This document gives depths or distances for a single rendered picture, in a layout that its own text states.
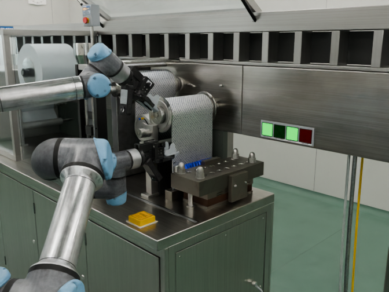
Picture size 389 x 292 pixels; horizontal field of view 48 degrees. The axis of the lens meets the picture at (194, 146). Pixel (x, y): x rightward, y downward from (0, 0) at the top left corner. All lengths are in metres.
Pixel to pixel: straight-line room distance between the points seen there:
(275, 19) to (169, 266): 1.01
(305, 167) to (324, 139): 2.89
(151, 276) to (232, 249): 0.37
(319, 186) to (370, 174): 0.55
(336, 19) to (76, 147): 0.99
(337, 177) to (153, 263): 3.07
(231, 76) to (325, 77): 0.45
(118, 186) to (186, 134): 0.39
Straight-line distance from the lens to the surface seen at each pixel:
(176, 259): 1.56
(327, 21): 1.67
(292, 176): 4.68
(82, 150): 1.20
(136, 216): 1.60
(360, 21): 1.61
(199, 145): 1.87
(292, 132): 1.75
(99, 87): 1.40
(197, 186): 1.63
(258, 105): 1.84
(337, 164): 4.38
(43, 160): 1.24
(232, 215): 1.72
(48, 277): 1.01
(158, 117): 1.75
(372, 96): 1.59
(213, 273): 1.75
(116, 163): 1.55
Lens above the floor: 1.54
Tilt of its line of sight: 14 degrees down
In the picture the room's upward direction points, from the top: straight up
